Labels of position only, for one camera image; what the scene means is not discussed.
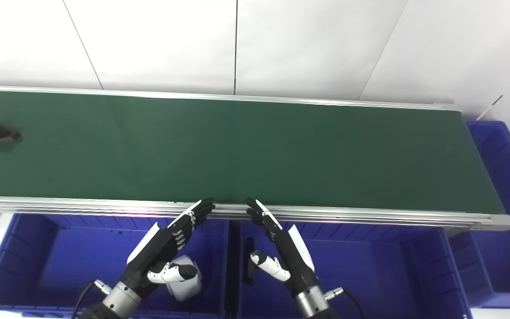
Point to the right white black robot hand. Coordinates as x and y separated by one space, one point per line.
292 252

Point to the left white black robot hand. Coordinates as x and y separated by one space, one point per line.
160 250

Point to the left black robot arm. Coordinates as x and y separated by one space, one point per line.
120 301

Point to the white block part with hole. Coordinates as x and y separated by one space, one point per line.
186 288

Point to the blue plastic bin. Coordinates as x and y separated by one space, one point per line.
60 266
370 274
507 221

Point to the green conveyor belt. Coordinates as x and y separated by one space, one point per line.
255 146

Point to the thin white rod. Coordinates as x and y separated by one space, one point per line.
489 107

